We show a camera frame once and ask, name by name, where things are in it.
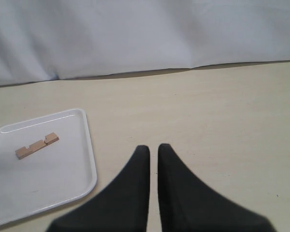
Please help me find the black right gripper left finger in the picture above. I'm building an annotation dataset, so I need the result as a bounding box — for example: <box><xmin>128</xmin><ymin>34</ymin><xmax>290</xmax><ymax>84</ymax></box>
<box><xmin>47</xmin><ymin>145</ymin><xmax>150</xmax><ymax>232</ymax></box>

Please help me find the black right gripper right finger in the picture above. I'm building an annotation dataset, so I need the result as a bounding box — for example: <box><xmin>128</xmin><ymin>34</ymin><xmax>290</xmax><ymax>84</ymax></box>
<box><xmin>158</xmin><ymin>144</ymin><xmax>275</xmax><ymax>232</ymax></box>

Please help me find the white rectangular plastic tray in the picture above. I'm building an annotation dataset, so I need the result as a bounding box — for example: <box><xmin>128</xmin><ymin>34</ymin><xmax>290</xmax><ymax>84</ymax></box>
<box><xmin>0</xmin><ymin>109</ymin><xmax>97</xmax><ymax>226</ymax></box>

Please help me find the white backdrop cloth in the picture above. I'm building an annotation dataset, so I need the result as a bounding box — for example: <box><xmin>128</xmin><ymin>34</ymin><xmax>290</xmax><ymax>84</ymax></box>
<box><xmin>0</xmin><ymin>0</ymin><xmax>290</xmax><ymax>86</ymax></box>

